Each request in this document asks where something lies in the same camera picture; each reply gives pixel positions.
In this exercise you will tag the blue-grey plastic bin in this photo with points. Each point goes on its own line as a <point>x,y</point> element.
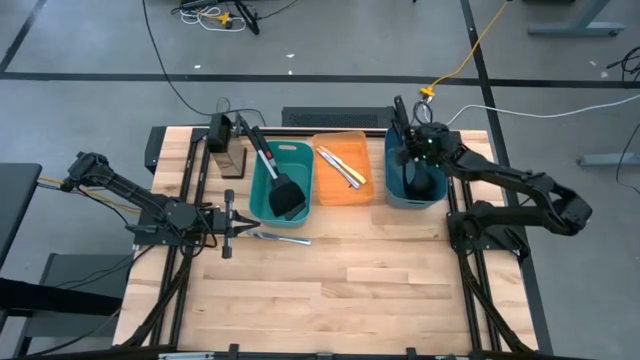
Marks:
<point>392,195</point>

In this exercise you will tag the black floor stand leg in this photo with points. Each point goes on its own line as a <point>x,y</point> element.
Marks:
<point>247,17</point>

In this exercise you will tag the black upright box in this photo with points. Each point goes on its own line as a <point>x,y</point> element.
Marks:
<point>219,132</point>

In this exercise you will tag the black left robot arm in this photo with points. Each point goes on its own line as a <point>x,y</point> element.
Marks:
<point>130,192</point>

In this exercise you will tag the orange plastic bin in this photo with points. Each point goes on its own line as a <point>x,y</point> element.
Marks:
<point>340,195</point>

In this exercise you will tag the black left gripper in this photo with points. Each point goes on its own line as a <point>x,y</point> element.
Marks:
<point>228,225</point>

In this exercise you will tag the large black spoon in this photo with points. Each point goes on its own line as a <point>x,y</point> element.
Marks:
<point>401,117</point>

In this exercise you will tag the teal plastic bin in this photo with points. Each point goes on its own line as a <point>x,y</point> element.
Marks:
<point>267,200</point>

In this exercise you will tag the silver butter knife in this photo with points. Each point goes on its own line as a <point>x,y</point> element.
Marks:
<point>275,237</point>

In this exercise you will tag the silver table knife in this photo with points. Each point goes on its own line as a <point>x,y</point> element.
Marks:
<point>340,170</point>

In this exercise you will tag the black aluminium frame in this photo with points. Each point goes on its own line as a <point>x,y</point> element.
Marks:
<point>280,356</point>

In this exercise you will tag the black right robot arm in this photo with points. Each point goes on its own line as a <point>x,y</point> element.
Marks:
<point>500,172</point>

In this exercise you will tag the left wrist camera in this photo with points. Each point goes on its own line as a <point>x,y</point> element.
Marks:
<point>215,221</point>

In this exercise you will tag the grey desk foot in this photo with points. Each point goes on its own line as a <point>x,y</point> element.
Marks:
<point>610,159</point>
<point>575,27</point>

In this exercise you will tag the black vented case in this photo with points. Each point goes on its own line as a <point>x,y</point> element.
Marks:
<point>340,117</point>

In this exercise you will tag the black side table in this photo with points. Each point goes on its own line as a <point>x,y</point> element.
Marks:
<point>17,200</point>

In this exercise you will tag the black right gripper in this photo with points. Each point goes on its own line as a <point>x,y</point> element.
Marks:
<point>435,145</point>

